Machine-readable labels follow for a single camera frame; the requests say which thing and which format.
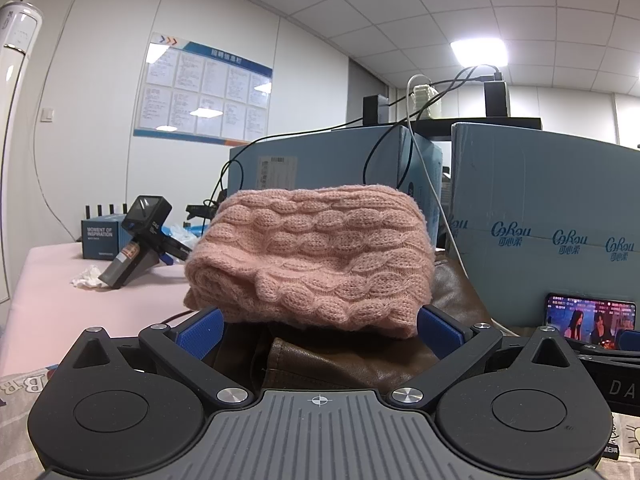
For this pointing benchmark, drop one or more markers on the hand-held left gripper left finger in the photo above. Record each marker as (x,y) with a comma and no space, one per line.
(200,332)

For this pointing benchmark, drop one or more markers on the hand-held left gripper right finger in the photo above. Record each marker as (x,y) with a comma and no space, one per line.
(440,332)

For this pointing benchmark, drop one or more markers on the brown leather jacket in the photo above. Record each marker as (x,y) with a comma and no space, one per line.
(350,360)

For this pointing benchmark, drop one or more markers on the black smartphone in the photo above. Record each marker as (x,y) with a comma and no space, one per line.
(585,317)

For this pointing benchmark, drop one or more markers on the blue plastic bag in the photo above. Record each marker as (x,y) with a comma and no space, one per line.
(182,235)

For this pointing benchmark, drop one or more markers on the black clip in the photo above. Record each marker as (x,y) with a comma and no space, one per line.
(200,210)

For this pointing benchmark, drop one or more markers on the white crumpled tissue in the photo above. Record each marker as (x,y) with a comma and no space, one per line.
(90,277)

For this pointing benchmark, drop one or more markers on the pink table cover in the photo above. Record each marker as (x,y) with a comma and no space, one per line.
(75,320)

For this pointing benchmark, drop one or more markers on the small dark blue box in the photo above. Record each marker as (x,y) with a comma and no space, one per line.
(100,240)

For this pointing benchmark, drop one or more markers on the black antenna router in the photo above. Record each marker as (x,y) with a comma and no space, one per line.
(99,210)

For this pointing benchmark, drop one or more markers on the large blue cardboard box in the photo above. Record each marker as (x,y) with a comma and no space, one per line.
(540,185)

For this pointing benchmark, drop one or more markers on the printed bed sheet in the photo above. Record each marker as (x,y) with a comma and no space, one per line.
(20,410)

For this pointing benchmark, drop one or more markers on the blue cardboard box with label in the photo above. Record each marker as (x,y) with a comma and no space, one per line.
(325,160)

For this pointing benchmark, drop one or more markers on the black box device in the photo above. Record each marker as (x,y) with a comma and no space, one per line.
(376,110)

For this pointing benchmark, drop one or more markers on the black power adapter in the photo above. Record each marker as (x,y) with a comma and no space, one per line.
(496,100)

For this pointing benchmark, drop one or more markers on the ceiling light panel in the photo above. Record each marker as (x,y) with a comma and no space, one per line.
(479,52)

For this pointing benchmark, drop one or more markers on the white air conditioner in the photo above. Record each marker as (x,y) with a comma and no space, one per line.
(15,110)

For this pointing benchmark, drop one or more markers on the black handheld camera device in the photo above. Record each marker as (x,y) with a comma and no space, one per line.
(142,220)

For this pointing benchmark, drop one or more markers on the wall notice board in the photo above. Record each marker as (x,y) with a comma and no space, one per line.
(200,90)

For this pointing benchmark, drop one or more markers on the white wall switch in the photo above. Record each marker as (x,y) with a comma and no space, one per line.
(48,115)

